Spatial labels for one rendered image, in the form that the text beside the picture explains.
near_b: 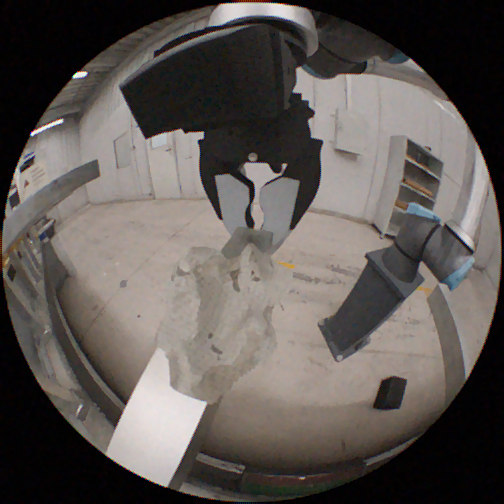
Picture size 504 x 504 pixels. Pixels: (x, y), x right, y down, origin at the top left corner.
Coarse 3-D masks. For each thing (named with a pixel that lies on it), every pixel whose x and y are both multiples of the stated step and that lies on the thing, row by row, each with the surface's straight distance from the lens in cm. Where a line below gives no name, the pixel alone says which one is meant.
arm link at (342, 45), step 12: (324, 24) 23; (336, 24) 23; (348, 24) 23; (324, 36) 28; (336, 36) 27; (348, 36) 25; (360, 36) 25; (372, 36) 25; (336, 48) 28; (348, 48) 27; (360, 48) 27; (372, 48) 26; (384, 48) 26; (396, 48) 26; (360, 60) 30; (384, 60) 29; (396, 60) 28
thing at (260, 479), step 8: (336, 472) 29; (344, 472) 30; (352, 472) 31; (360, 472) 32; (248, 480) 26; (256, 480) 26; (264, 480) 26; (272, 480) 26; (280, 480) 27; (288, 480) 27; (296, 480) 27; (304, 480) 28; (312, 480) 28; (320, 480) 29; (328, 480) 29
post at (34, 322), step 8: (8, 280) 53; (8, 288) 51; (8, 296) 52; (16, 296) 51; (16, 304) 52; (24, 304) 53; (16, 312) 53; (24, 312) 53; (32, 312) 55; (24, 320) 54; (32, 320) 53; (40, 320) 56; (32, 328) 54; (40, 328) 54; (40, 336) 56
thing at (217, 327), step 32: (192, 256) 8; (256, 256) 7; (192, 288) 6; (224, 288) 7; (256, 288) 7; (288, 288) 8; (192, 320) 6; (224, 320) 7; (256, 320) 6; (192, 352) 6; (224, 352) 6; (256, 352) 6; (192, 384) 5; (224, 384) 6
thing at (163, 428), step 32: (224, 256) 10; (160, 352) 8; (160, 384) 7; (128, 416) 8; (160, 416) 7; (192, 416) 7; (128, 448) 9; (160, 448) 8; (192, 448) 8; (160, 480) 9
